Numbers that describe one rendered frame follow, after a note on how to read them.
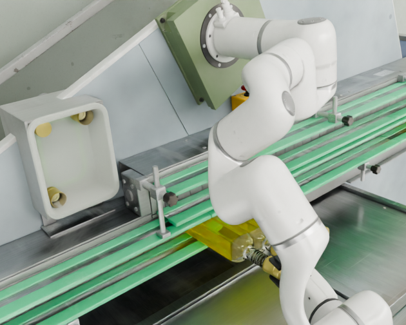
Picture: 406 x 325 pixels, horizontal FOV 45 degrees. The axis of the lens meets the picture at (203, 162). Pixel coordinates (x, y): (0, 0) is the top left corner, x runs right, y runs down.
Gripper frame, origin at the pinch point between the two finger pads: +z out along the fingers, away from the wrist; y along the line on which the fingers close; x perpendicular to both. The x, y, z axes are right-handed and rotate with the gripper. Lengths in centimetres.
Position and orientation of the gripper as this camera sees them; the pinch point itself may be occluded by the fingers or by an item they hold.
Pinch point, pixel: (280, 270)
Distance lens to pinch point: 102.7
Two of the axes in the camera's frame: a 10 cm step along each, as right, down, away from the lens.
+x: -9.1, 2.3, -3.5
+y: -0.7, -9.1, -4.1
